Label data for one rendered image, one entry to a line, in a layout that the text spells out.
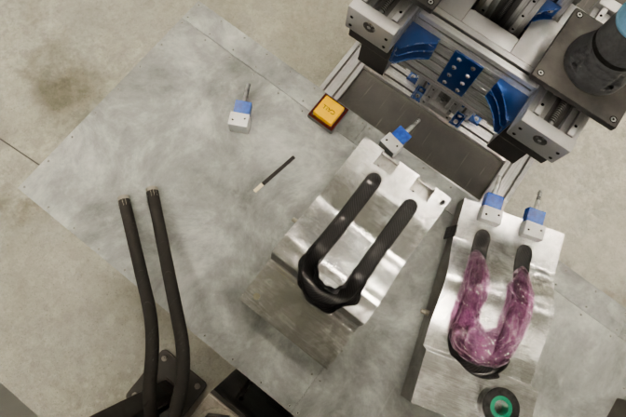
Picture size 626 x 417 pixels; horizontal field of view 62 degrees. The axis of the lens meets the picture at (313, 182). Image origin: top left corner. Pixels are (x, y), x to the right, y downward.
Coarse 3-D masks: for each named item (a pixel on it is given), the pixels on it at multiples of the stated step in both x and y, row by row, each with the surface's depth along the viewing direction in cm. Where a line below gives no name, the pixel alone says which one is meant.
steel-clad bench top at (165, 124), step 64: (192, 64) 142; (256, 64) 142; (128, 128) 136; (192, 128) 137; (256, 128) 138; (320, 128) 138; (64, 192) 131; (128, 192) 132; (192, 192) 133; (256, 192) 133; (320, 192) 134; (448, 192) 135; (128, 256) 128; (192, 256) 128; (256, 256) 129; (192, 320) 124; (256, 320) 125; (384, 320) 126; (576, 320) 128; (256, 384) 121; (320, 384) 122; (384, 384) 123; (576, 384) 124
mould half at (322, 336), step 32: (352, 160) 127; (352, 192) 126; (384, 192) 126; (320, 224) 121; (352, 224) 124; (384, 224) 124; (416, 224) 124; (288, 256) 116; (352, 256) 119; (384, 256) 122; (256, 288) 121; (288, 288) 122; (384, 288) 117; (288, 320) 120; (320, 320) 120; (352, 320) 118; (320, 352) 118
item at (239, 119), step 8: (248, 88) 137; (240, 104) 135; (248, 104) 135; (232, 112) 133; (240, 112) 134; (248, 112) 134; (232, 120) 132; (240, 120) 132; (248, 120) 133; (232, 128) 135; (240, 128) 134; (248, 128) 135
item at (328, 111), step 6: (324, 102) 136; (330, 102) 137; (336, 102) 137; (318, 108) 136; (324, 108) 136; (330, 108) 136; (336, 108) 136; (342, 108) 136; (318, 114) 136; (324, 114) 136; (330, 114) 136; (336, 114) 136; (324, 120) 136; (330, 120) 135; (330, 126) 136
